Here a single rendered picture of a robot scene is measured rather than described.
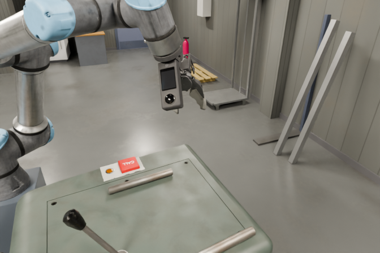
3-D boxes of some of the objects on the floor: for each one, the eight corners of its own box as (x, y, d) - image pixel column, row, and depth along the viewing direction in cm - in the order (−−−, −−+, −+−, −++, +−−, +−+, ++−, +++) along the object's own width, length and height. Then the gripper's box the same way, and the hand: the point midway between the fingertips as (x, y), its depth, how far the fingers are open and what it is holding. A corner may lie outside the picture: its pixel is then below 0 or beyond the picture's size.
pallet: (217, 82, 524) (218, 77, 519) (182, 87, 499) (182, 82, 495) (197, 67, 618) (197, 62, 613) (166, 70, 593) (166, 66, 589)
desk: (78, 66, 623) (72, 35, 590) (78, 53, 737) (73, 27, 705) (109, 64, 646) (104, 33, 613) (104, 51, 761) (100, 25, 728)
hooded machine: (47, 57, 703) (33, 4, 643) (70, 55, 723) (60, 3, 663) (43, 64, 640) (28, 6, 581) (70, 61, 660) (58, 5, 601)
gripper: (195, 29, 61) (214, 91, 76) (143, 41, 64) (171, 99, 79) (194, 51, 55) (214, 113, 70) (137, 62, 58) (168, 120, 73)
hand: (190, 110), depth 72 cm, fingers open, 7 cm apart
